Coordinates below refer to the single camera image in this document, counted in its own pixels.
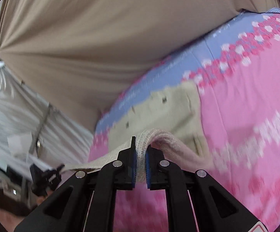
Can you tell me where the cream sweater with black hearts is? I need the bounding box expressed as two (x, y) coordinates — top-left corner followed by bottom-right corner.
(63, 81), (213, 182)

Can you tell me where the white satin curtain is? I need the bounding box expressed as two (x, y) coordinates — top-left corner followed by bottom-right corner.
(0, 66), (93, 179)

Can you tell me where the beige curtain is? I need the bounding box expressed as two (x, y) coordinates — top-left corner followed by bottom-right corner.
(0, 0), (280, 131)

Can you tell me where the pink floral bed sheet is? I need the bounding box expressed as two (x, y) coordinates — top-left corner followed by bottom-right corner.
(89, 8), (280, 231)

